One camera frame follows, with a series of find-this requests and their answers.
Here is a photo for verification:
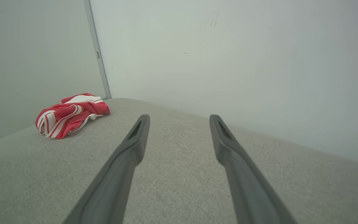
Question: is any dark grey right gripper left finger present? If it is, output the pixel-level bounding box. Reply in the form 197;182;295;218
62;114;150;224

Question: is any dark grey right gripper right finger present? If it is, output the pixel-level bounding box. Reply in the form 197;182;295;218
209;114;297;224

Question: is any red white basketball jersey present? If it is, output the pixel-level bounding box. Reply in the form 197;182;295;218
35;93;110;139

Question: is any grey metal frame post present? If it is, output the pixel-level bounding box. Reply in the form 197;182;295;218
83;0;112;100

